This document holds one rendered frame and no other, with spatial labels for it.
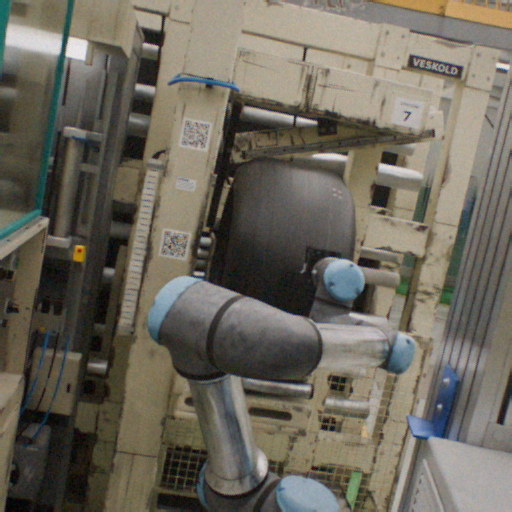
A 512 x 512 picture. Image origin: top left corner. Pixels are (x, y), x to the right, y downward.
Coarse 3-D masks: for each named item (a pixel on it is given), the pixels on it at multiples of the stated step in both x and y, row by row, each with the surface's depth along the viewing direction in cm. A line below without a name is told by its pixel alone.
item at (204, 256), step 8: (208, 232) 246; (208, 240) 234; (200, 248) 234; (208, 248) 244; (200, 256) 234; (208, 256) 236; (200, 264) 235; (208, 264) 234; (200, 272) 235; (208, 272) 234
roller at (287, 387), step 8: (248, 384) 193; (256, 384) 193; (264, 384) 193; (272, 384) 194; (280, 384) 194; (288, 384) 195; (296, 384) 195; (304, 384) 196; (312, 384) 197; (264, 392) 195; (272, 392) 194; (280, 392) 194; (288, 392) 194; (296, 392) 195; (304, 392) 195; (312, 392) 195
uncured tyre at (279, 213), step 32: (256, 160) 194; (256, 192) 180; (288, 192) 181; (320, 192) 184; (224, 224) 220; (256, 224) 176; (288, 224) 177; (320, 224) 178; (352, 224) 184; (224, 256) 228; (256, 256) 174; (288, 256) 175; (352, 256) 181; (224, 288) 179; (256, 288) 174; (288, 288) 175
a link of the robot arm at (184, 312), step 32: (192, 288) 109; (160, 320) 109; (192, 320) 106; (192, 352) 107; (192, 384) 116; (224, 384) 115; (224, 416) 118; (224, 448) 122; (256, 448) 134; (224, 480) 128; (256, 480) 128
